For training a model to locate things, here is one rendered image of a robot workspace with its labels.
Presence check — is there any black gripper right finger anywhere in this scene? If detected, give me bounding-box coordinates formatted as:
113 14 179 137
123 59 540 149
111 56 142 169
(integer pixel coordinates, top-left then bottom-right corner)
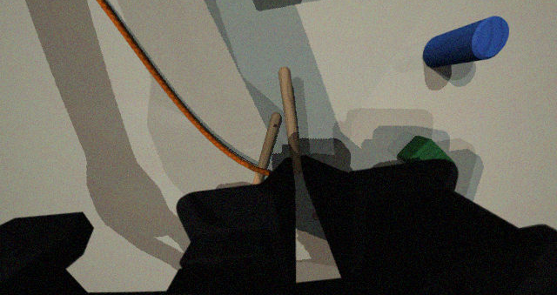
300 155 459 278

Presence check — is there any dark blue cylinder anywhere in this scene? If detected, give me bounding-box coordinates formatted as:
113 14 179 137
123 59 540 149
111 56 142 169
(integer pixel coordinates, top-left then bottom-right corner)
423 16 509 68

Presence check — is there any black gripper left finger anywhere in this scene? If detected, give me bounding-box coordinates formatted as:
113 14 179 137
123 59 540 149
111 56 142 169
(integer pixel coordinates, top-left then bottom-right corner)
176 157 296 284

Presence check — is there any green rectangular block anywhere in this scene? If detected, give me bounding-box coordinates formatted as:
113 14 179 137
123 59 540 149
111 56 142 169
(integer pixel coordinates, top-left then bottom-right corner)
398 136 455 163

